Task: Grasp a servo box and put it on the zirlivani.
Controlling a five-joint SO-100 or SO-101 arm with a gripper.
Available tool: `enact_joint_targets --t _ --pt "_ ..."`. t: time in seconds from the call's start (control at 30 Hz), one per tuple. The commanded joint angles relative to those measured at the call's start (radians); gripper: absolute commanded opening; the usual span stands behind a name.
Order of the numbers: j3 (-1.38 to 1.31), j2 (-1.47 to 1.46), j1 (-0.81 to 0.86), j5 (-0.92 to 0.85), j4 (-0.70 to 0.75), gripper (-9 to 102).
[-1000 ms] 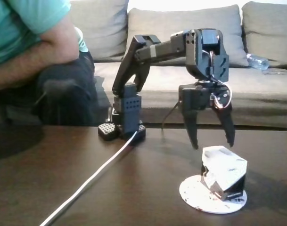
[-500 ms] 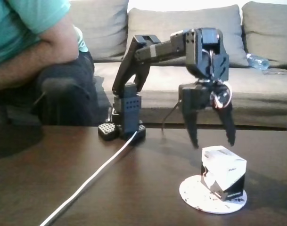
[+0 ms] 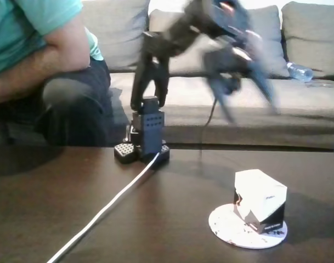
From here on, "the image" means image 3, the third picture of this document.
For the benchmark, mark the grey sofa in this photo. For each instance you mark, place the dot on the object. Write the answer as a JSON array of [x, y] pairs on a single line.
[[265, 128]]

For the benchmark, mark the person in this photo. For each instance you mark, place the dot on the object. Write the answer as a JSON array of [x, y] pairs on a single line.
[[13, 27]]

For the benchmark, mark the round white speckled coaster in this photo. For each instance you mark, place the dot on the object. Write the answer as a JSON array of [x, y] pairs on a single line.
[[224, 222]]

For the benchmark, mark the dark patterned cloth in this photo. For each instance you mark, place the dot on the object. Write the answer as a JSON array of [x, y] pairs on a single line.
[[321, 83]]

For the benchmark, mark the white and black servo box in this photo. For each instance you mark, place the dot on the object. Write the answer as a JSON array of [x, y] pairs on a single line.
[[262, 194]]

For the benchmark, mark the grey sofa back cushion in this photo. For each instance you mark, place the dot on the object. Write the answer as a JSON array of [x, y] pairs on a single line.
[[271, 24], [312, 35], [120, 30]]

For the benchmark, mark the clear plastic water bottle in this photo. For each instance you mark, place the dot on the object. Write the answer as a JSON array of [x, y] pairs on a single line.
[[299, 71]]

